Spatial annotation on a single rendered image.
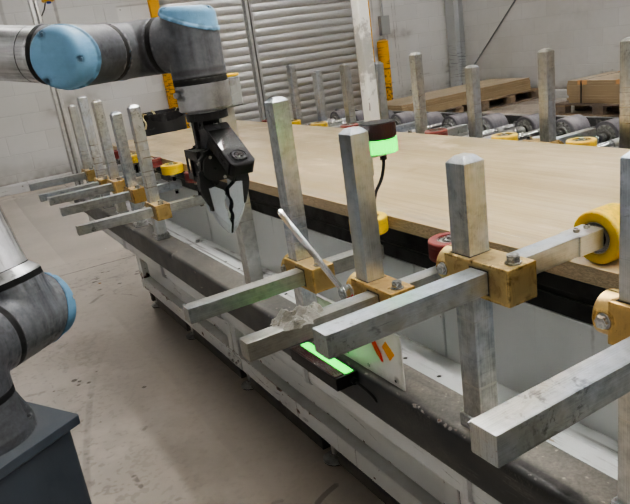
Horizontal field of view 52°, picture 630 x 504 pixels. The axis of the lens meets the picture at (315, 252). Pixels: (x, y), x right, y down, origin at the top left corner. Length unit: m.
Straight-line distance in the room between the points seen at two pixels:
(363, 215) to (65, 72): 0.50
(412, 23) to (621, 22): 3.20
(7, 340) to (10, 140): 7.28
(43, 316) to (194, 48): 0.68
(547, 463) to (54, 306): 1.03
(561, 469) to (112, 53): 0.87
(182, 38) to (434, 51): 10.25
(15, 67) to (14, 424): 0.69
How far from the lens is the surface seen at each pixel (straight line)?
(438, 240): 1.16
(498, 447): 0.54
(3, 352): 1.41
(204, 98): 1.09
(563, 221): 1.24
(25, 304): 1.47
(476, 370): 0.94
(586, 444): 1.13
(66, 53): 1.03
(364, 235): 1.07
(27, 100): 8.64
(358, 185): 1.05
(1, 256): 1.48
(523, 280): 0.84
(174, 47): 1.10
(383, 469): 1.83
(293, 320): 0.98
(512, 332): 1.20
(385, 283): 1.08
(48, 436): 1.44
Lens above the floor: 1.27
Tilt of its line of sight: 18 degrees down
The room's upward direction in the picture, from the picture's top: 8 degrees counter-clockwise
